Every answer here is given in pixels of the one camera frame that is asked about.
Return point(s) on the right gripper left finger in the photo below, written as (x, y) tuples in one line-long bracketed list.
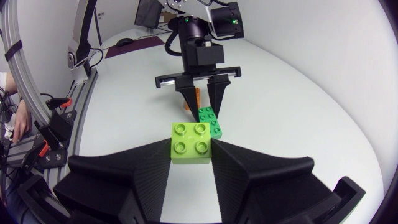
[(124, 186)]

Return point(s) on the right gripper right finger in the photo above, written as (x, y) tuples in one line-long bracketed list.
[(258, 189)]

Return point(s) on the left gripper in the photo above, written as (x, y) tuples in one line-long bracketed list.
[(199, 70)]

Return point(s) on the lime green toy brick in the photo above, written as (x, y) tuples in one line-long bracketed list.
[(190, 143)]

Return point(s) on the orange toy brick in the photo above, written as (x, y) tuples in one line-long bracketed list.
[(197, 96)]

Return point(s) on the dark mat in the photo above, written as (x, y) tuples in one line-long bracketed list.
[(136, 46)]

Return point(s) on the black computer mouse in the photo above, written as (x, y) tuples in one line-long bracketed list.
[(124, 42)]

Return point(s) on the dark screen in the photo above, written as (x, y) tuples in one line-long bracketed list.
[(147, 14)]

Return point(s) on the person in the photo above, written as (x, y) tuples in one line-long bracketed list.
[(21, 119)]

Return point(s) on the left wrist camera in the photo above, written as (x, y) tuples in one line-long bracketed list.
[(206, 54)]

